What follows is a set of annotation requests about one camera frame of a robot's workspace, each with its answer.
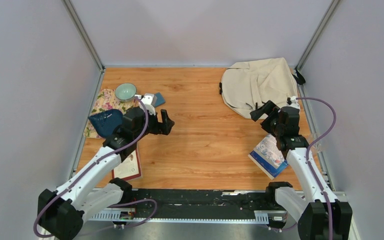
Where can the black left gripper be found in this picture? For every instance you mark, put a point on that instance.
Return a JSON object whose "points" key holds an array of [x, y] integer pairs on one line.
{"points": [[164, 128]]}

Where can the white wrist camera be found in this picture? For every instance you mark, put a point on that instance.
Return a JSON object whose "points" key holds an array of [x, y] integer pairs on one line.
{"points": [[147, 102], [293, 102]]}

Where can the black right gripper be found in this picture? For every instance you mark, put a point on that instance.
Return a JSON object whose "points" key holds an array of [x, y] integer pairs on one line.
{"points": [[266, 108]]}

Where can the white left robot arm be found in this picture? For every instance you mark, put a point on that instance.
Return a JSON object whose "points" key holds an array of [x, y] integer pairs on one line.
{"points": [[62, 212]]}

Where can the red bordered book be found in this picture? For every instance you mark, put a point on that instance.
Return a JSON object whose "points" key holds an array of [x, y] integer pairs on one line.
{"points": [[129, 169]]}

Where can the beige canvas backpack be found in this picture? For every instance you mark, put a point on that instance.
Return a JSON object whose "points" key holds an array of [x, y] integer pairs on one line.
{"points": [[246, 86]]}

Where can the floral cover book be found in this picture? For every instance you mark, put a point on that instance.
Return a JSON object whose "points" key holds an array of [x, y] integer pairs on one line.
{"points": [[267, 148]]}

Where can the floral cloth placemat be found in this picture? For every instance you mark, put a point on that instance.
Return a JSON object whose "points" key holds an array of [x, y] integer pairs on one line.
{"points": [[106, 100]]}

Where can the clear plastic cup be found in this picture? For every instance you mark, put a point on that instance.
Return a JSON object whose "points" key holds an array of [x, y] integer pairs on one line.
{"points": [[319, 146]]}

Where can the blue cover book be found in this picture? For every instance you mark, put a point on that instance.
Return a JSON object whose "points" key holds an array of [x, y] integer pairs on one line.
{"points": [[270, 170]]}

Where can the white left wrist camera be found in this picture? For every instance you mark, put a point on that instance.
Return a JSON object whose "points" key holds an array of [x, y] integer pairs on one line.
{"points": [[147, 102]]}

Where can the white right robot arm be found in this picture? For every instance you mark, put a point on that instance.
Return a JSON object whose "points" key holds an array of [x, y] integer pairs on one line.
{"points": [[319, 214]]}

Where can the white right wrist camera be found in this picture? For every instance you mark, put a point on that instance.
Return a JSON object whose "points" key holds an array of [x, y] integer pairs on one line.
{"points": [[293, 102]]}

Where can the dark blue leaf dish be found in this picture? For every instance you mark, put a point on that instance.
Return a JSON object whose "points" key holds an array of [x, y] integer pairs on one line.
{"points": [[105, 122]]}

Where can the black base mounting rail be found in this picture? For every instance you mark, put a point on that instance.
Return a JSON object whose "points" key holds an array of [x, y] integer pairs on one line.
{"points": [[198, 206]]}

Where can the small blue wallet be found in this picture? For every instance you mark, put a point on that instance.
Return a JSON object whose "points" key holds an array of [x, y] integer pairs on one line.
{"points": [[159, 99]]}

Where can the pale green ceramic bowl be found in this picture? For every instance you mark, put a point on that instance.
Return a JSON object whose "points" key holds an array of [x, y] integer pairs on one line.
{"points": [[125, 92]]}

